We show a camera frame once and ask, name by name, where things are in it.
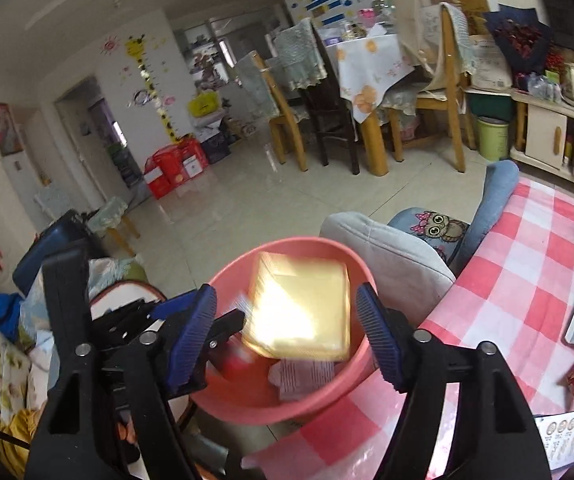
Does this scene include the small stool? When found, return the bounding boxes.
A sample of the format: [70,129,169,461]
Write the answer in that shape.
[87,197,140,256]

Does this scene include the dark wooden chair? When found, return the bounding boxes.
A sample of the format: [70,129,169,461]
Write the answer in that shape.
[299,20,363,176]

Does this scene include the pink plastic basin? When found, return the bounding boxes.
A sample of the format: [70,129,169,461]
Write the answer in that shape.
[189,237,379,426]

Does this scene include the golden box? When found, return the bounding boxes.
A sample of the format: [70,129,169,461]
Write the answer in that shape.
[241,251,352,362]

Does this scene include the red framed picture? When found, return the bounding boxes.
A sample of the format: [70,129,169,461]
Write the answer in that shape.
[0,102,24,156]

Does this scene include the wooden chair with cream bag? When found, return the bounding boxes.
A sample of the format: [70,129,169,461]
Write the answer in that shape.
[392,2,472,173]

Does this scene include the blue cushion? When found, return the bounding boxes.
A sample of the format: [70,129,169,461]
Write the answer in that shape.
[467,160,520,266]

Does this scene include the dark wrapped flower bouquet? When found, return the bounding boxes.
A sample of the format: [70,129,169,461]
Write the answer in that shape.
[484,5,555,76]

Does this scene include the giraffe wall sticker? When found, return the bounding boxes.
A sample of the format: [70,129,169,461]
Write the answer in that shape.
[126,35,180,143]

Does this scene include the pink checked tablecloth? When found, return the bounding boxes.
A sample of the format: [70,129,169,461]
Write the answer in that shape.
[241,177,574,480]

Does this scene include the yellow bag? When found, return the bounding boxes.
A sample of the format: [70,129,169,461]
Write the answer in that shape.
[188,91,220,117]

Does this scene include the green waste bin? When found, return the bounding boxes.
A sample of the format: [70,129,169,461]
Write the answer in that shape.
[476,116,512,163]

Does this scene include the owl print cushion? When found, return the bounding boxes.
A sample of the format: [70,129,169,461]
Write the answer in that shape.
[389,207,470,261]

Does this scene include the flat white printed carton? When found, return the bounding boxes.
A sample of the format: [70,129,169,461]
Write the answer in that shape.
[534,402,574,471]

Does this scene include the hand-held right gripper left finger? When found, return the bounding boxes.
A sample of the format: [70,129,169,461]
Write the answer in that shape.
[24,284,218,480]

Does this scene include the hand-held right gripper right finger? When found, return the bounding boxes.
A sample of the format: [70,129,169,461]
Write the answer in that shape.
[356,282,552,480]

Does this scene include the wooden chair with lace cover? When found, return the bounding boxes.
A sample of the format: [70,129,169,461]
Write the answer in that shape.
[234,51,313,171]

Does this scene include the white printed sack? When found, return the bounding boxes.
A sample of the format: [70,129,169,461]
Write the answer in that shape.
[469,35,514,91]

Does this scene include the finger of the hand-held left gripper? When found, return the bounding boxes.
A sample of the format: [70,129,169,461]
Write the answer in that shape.
[202,307,247,361]

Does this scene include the red gift box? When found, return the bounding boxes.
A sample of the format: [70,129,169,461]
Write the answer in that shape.
[144,145,188,200]
[177,137,210,181]

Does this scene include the pink paper packet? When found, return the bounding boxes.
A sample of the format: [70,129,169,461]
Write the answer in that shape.
[268,357,338,403]

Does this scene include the orange print tablecloth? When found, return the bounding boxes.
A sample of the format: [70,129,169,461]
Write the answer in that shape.
[336,35,415,123]

